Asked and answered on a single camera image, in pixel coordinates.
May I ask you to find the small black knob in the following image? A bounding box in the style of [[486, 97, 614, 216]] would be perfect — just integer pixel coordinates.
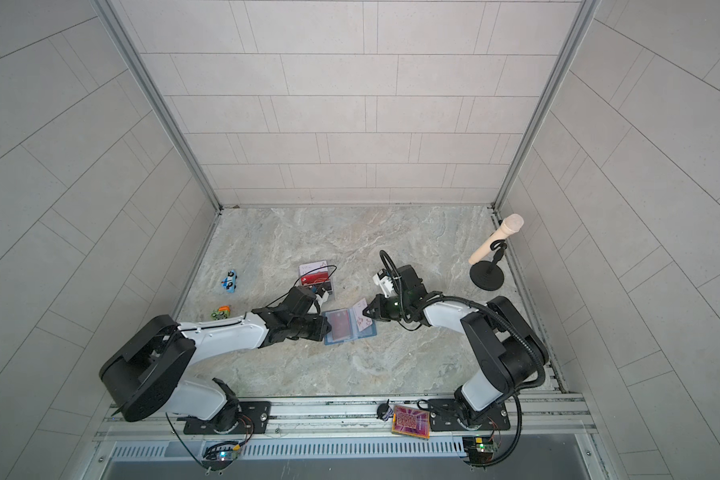
[[376, 401, 394, 422]]

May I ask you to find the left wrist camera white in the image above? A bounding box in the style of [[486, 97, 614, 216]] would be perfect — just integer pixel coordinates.
[[313, 285, 330, 305]]

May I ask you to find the red VIP card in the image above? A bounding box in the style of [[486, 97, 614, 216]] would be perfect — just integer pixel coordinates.
[[325, 309, 353, 345]]

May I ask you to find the green circuit board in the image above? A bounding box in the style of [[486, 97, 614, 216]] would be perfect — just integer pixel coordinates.
[[462, 437, 499, 467], [202, 441, 242, 471]]

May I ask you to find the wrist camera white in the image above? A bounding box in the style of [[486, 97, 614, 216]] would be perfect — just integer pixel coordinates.
[[313, 285, 330, 305], [372, 269, 398, 298]]

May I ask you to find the blue card holder wallet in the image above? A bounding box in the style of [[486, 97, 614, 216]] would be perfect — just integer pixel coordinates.
[[323, 299, 377, 345]]

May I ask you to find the green orange toy car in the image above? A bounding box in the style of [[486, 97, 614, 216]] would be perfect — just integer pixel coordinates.
[[211, 305, 230, 321]]

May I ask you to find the black corrugated cable conduit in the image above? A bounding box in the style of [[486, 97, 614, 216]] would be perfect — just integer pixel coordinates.
[[379, 249, 547, 469]]

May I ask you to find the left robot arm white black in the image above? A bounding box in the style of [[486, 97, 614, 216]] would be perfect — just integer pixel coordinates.
[[99, 286, 330, 434]]

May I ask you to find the right green circuit board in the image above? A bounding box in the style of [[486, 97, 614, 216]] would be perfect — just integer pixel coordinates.
[[462, 437, 499, 467]]

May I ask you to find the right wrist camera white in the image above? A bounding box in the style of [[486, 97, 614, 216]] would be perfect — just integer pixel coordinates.
[[372, 269, 398, 298]]

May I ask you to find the beige microphone on stand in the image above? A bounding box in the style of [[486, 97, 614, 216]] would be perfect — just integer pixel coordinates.
[[468, 214, 524, 291]]

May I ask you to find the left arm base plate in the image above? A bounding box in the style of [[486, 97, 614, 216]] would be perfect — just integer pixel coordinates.
[[179, 401, 272, 435]]

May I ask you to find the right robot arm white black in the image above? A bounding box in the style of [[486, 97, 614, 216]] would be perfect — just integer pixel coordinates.
[[363, 265, 549, 429]]

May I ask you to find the blue toy car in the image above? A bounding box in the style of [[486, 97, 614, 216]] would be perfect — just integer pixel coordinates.
[[221, 270, 238, 293]]

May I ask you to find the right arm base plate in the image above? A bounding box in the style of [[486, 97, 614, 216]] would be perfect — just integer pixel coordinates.
[[417, 398, 511, 432]]

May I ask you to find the pink credit card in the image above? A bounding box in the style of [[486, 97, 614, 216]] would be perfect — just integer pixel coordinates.
[[351, 299, 374, 333]]

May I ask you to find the left green circuit board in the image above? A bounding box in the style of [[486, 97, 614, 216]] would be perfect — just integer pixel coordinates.
[[202, 441, 242, 471]]

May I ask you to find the pink orange patterned card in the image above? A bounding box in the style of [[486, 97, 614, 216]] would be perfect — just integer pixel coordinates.
[[391, 405, 431, 440]]

